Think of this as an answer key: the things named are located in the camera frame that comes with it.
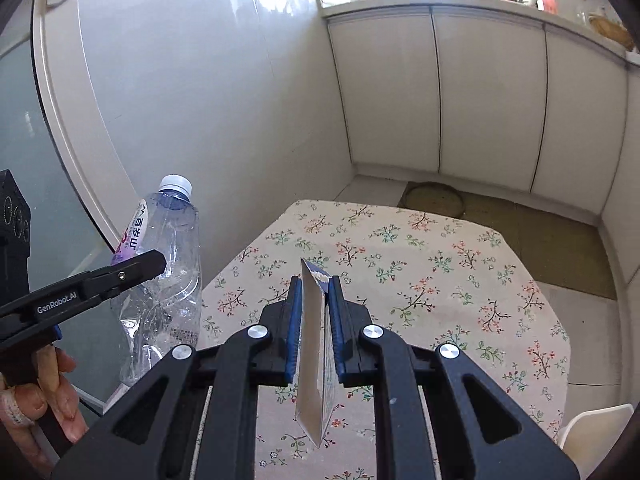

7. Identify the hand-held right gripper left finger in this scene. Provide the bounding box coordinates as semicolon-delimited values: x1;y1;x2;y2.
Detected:
50;276;305;480

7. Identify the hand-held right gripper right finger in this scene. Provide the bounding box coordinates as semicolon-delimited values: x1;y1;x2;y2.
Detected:
326;275;581;480

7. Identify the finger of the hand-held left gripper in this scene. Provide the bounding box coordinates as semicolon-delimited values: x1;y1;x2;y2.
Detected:
80;250;167;306

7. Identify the blue white carton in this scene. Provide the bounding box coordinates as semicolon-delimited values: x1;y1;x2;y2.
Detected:
294;257;341;447

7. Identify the clear plastic bottle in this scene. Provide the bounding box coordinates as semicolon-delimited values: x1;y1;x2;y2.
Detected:
112;175;203;388

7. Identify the white trash bin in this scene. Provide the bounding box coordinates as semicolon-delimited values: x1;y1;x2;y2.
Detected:
557;403;636;466

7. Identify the person's left hand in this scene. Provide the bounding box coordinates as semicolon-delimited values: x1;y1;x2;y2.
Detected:
0;347;83;443

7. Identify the floral tablecloth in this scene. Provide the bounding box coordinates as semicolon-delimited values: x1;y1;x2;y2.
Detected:
192;199;572;480

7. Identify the round woven mat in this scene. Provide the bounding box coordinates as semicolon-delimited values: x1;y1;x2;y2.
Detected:
404;182;465;218

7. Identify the frosted glass door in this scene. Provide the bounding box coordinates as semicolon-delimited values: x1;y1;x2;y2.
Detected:
0;0;141;416

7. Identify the olive floor mat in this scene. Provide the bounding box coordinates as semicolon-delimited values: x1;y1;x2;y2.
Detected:
515;207;618;301
460;195;521;241

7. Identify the white cabinet door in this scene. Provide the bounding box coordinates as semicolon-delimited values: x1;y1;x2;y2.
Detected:
530;27;628;208
600;60;640;301
432;7;547;193
327;10;441;173

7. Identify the wicker basket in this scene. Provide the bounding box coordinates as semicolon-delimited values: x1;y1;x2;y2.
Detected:
587;12;636;51

